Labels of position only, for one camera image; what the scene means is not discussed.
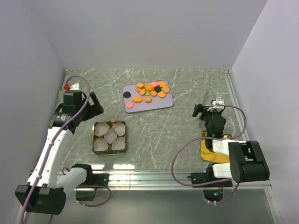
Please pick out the black sandwich cookie left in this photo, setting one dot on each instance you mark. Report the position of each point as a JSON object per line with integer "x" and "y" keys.
{"x": 127, "y": 94}

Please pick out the green round cookie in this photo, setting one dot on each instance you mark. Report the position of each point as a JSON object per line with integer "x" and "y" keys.
{"x": 147, "y": 93}

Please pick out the black sandwich cookie right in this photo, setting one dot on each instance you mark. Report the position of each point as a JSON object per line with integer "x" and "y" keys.
{"x": 157, "y": 89}

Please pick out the orange sandwich cookie top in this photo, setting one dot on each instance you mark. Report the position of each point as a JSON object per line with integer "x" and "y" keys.
{"x": 139, "y": 85}

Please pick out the green gold cookie tin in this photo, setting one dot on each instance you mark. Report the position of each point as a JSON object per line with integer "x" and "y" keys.
{"x": 109, "y": 150}

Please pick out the gold tin lid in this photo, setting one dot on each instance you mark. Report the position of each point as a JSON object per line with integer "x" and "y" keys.
{"x": 219, "y": 152}

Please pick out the pink round cookie right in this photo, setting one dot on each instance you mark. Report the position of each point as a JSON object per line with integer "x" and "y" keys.
{"x": 154, "y": 83}

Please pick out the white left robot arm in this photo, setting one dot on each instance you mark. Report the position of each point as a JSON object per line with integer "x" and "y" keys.
{"x": 43, "y": 192}

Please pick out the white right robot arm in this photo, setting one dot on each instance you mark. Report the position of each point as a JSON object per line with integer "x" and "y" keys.
{"x": 246, "y": 161}

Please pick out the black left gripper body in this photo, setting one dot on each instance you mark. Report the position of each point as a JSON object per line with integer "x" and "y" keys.
{"x": 88, "y": 114}

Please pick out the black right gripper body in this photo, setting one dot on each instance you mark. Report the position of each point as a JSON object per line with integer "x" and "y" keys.
{"x": 208, "y": 116}

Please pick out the black sandwich cookie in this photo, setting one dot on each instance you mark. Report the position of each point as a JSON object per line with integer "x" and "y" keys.
{"x": 127, "y": 94}
{"x": 157, "y": 89}

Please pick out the pink round cookie left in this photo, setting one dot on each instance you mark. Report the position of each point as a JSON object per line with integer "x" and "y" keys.
{"x": 129, "y": 104}

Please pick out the white paper cup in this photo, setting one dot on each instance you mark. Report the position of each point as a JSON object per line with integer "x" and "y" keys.
{"x": 110, "y": 136}
{"x": 101, "y": 128}
{"x": 119, "y": 128}
{"x": 100, "y": 145}
{"x": 118, "y": 144}

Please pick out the purple tray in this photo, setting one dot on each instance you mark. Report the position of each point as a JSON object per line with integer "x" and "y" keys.
{"x": 156, "y": 103}

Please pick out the orange flower cookie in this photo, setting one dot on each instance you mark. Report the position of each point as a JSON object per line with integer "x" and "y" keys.
{"x": 149, "y": 87}

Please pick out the pink round cookie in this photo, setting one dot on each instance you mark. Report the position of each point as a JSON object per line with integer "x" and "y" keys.
{"x": 154, "y": 83}
{"x": 129, "y": 104}

